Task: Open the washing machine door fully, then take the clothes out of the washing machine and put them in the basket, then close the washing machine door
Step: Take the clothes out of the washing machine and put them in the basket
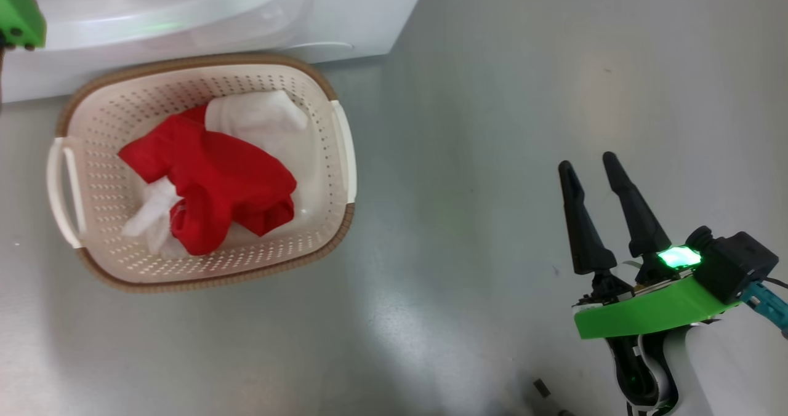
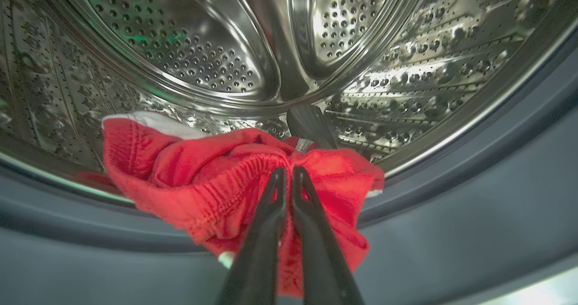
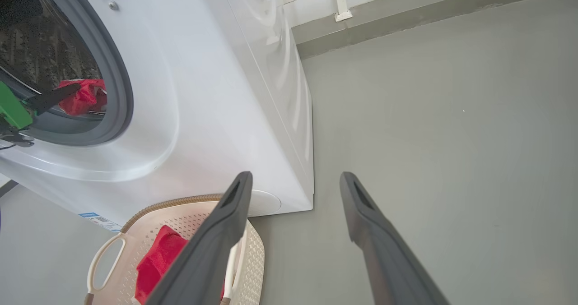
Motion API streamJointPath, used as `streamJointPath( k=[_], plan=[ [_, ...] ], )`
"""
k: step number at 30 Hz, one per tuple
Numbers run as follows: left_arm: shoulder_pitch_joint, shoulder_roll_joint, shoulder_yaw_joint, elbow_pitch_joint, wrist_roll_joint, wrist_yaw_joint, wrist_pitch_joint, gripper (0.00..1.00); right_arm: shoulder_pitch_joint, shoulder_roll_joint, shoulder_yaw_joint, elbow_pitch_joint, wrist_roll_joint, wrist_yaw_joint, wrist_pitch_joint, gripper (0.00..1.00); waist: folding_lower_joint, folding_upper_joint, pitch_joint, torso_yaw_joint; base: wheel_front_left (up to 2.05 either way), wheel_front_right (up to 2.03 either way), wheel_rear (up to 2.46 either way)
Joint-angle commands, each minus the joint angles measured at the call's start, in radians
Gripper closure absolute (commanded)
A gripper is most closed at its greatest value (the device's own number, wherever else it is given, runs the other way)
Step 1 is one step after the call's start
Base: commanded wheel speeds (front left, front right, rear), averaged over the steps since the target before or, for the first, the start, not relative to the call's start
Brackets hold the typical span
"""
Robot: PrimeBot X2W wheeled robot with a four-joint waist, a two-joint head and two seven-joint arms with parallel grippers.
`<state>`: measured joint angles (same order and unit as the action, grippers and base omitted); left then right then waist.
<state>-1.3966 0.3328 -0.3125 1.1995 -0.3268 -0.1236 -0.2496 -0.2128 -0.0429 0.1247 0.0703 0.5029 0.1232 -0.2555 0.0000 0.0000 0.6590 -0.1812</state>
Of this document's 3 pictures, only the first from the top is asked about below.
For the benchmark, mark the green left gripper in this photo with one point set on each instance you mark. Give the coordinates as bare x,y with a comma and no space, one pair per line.
18,16

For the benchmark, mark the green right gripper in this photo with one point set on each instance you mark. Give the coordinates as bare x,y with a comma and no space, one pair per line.
652,311

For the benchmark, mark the red and white garment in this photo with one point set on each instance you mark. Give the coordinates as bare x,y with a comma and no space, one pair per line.
215,176

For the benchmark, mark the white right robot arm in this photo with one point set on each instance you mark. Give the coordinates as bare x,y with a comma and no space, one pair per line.
726,373

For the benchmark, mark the white front-load washing machine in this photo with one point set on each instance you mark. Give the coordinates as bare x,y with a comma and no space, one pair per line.
246,16

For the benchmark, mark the cream laundry basket brown rim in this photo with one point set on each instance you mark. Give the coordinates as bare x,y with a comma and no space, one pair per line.
308,231

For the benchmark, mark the small dark floor object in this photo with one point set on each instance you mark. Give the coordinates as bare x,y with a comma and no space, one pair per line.
542,388

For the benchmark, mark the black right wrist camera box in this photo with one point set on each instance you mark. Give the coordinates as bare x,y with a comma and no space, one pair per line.
739,262

